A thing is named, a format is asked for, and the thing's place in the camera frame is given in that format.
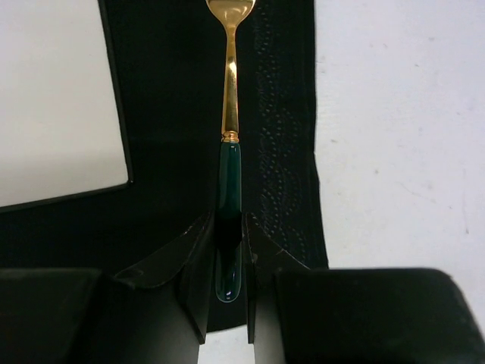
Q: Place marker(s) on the gold fork green handle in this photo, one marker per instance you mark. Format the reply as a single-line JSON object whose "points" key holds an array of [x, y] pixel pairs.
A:
{"points": [[228, 268]]}

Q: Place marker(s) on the white square plate black rim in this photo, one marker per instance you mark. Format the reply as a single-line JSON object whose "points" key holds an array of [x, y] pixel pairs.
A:
{"points": [[60, 130]]}

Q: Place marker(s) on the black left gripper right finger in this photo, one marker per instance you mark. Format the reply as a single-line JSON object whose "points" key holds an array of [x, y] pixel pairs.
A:
{"points": [[375, 315]]}

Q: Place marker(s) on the black cloth placemat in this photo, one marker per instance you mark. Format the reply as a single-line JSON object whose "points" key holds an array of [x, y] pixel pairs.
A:
{"points": [[167, 59]]}

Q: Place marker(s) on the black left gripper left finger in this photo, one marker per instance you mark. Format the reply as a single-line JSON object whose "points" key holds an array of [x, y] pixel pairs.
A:
{"points": [[155, 311]]}

